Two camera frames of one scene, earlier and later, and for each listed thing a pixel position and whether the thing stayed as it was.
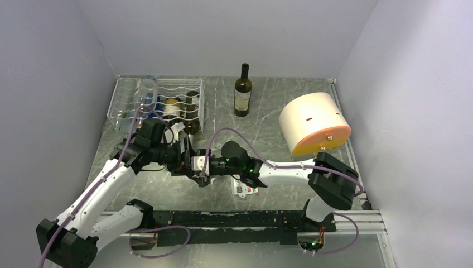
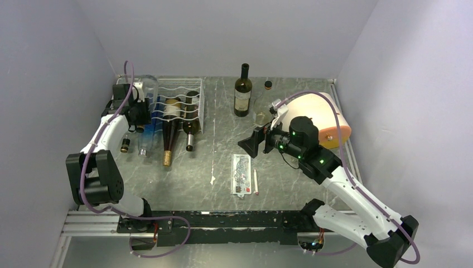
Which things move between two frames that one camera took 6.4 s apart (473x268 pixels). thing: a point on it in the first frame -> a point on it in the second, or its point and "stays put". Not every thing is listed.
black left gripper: x=177 y=167 -> x=146 y=118
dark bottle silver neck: x=191 y=124 stays put
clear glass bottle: x=190 y=150 -> x=262 y=116
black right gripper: x=203 y=182 -> x=251 y=144
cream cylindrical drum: x=313 y=123 stays put
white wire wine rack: x=173 y=99 stays put
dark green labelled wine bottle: x=243 y=89 stays put
